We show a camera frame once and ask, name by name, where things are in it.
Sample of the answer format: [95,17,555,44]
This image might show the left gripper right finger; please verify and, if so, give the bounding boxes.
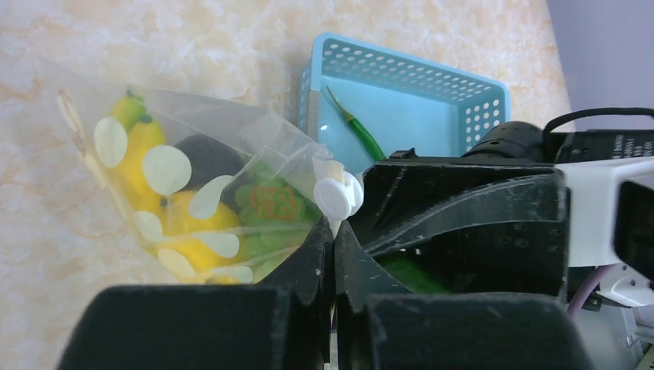
[334,223,593,369]

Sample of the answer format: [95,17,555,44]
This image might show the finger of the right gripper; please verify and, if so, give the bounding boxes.
[349,158,569,297]

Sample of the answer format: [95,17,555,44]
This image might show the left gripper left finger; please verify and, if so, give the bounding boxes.
[58,220,333,369]

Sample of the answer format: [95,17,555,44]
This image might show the green cucumber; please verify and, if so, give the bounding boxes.
[376,254,450,294]

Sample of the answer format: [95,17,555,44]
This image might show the green grapes bunch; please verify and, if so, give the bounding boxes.
[222,164,322,283]

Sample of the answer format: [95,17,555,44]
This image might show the yellow mango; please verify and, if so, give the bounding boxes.
[155,190,241,283]

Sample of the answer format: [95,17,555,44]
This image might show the clear dotted zip bag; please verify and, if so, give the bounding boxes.
[56,82,364,284]

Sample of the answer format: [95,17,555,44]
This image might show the thin green chili pepper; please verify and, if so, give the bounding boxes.
[326,86,386,161]

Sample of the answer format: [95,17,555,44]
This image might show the blue plastic basket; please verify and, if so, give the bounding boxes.
[297,33,511,173]

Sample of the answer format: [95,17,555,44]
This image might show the purple eggplant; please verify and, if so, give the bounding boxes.
[174,133,244,190]

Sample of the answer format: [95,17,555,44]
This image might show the yellow banana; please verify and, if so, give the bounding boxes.
[110,89,167,213]

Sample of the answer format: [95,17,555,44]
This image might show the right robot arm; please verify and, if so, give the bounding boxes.
[349,108,653,298]

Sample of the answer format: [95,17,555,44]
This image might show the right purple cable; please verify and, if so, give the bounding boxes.
[565,263,617,320]

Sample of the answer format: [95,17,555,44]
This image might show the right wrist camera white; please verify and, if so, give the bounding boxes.
[556,157,653,315]

